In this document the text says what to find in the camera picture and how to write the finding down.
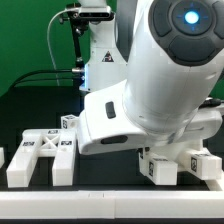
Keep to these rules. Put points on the black camera stand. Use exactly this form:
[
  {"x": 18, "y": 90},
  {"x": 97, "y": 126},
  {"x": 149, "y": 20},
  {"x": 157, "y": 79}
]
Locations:
[{"x": 78, "y": 27}]

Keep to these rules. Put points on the white front fence bar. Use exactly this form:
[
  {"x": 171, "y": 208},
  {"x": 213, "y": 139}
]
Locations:
[{"x": 111, "y": 204}]

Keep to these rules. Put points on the white chair back frame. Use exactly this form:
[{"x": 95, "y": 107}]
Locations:
[{"x": 60, "y": 144}]

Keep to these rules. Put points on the white left fence piece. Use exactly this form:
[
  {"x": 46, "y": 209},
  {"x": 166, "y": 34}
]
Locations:
[{"x": 1, "y": 156}]

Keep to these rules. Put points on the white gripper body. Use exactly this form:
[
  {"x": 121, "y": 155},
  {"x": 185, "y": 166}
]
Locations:
[{"x": 104, "y": 126}]

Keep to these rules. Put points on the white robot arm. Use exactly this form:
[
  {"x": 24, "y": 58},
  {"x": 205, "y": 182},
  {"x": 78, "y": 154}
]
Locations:
[{"x": 176, "y": 58}]

